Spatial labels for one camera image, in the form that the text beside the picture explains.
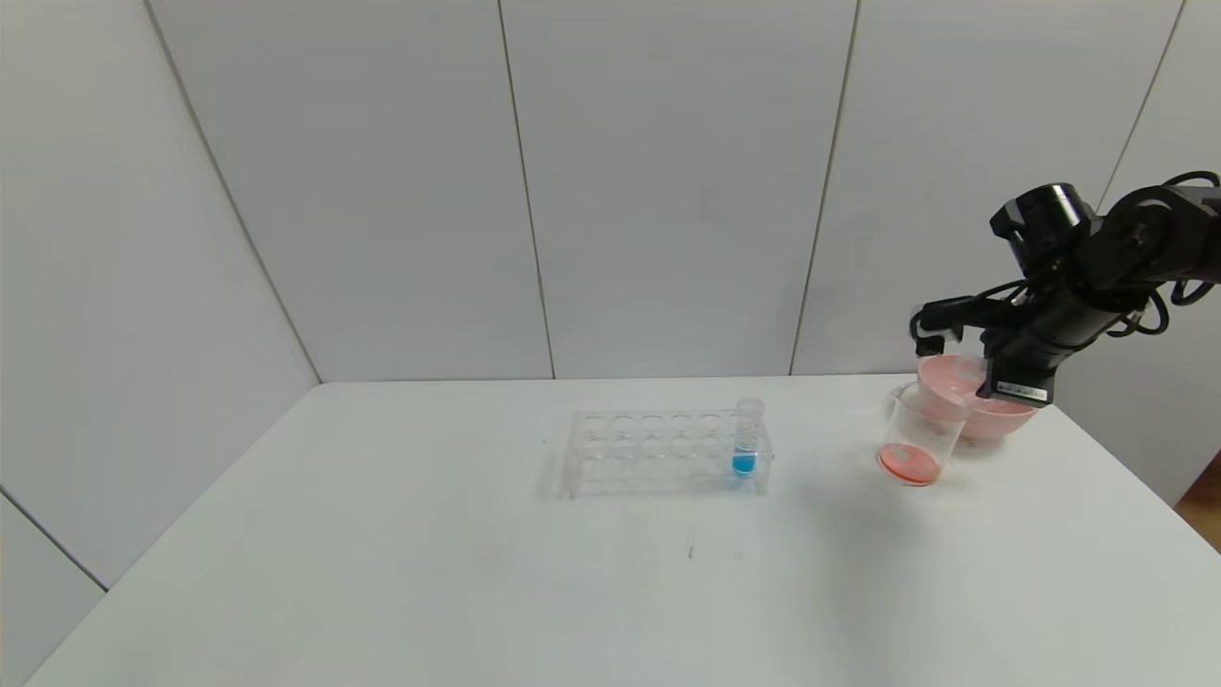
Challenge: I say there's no test tube with blue pigment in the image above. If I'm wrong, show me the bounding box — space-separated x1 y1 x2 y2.
732 398 765 479

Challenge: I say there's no pink bowl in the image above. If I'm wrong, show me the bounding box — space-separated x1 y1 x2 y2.
914 355 1043 444

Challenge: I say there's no clear plastic test tube rack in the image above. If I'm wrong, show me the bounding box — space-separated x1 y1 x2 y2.
563 406 774 499

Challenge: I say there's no clear glass beaker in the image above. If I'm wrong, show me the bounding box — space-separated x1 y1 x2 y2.
877 384 967 489

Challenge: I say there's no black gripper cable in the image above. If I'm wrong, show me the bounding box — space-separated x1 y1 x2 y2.
1107 170 1221 340

